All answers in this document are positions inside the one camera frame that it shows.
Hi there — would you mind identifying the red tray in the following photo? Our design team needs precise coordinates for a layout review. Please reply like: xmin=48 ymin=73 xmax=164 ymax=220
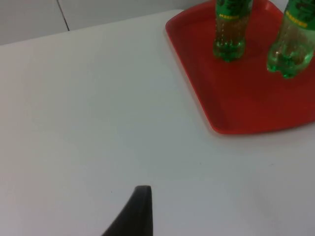
xmin=165 ymin=0 xmax=315 ymax=136

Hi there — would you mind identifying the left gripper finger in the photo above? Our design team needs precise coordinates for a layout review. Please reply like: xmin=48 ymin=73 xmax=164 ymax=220
xmin=100 ymin=185 xmax=154 ymax=236

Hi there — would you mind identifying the green plastic bottle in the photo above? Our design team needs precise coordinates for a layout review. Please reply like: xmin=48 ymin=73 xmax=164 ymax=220
xmin=267 ymin=0 xmax=315 ymax=80
xmin=212 ymin=0 xmax=254 ymax=62

